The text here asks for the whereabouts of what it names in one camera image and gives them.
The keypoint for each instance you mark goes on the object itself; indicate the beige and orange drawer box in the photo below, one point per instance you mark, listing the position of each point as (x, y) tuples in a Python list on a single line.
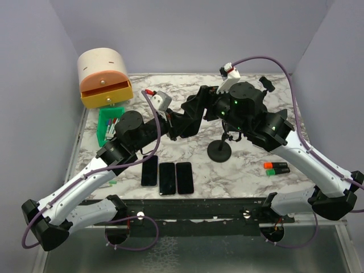
[(103, 78)]

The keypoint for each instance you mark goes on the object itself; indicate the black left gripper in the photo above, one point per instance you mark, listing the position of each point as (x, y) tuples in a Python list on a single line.
[(174, 124)]

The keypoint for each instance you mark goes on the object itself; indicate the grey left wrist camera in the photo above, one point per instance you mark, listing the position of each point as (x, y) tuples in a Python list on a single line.
[(161, 101)]

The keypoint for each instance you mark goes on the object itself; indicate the orange capped marker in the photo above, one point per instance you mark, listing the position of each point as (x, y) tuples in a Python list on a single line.
[(271, 165)]

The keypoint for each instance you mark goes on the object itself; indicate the green capped marker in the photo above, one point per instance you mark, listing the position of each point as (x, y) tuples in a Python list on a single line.
[(277, 171)]

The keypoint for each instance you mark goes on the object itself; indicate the markers in green bin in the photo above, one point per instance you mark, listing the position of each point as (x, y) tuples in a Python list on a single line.
[(110, 128)]

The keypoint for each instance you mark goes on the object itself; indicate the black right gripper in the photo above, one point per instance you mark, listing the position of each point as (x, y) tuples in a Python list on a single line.
[(212, 97)]

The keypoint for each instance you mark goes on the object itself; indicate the black phone with pink edge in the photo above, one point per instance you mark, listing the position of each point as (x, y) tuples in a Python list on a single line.
[(184, 177)]

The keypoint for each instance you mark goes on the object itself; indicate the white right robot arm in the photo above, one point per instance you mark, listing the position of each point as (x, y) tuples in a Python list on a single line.
[(241, 109)]

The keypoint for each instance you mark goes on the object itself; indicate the tall black phone stand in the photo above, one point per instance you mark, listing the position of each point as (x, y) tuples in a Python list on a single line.
[(219, 150)]

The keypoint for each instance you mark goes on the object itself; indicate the short black phone stand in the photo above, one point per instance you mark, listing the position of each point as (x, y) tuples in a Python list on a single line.
[(267, 84)]

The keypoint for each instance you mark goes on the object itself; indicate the green plastic bin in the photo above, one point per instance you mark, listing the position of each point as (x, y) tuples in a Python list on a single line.
[(105, 120)]

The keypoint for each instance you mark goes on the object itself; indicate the black mounting rail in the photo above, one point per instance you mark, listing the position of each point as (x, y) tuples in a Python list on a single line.
[(192, 217)]

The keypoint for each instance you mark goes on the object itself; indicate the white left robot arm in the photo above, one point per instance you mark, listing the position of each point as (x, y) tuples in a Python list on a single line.
[(52, 219)]

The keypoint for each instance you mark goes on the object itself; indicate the black phone with white edge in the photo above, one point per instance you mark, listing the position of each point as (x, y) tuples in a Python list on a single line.
[(167, 179)]

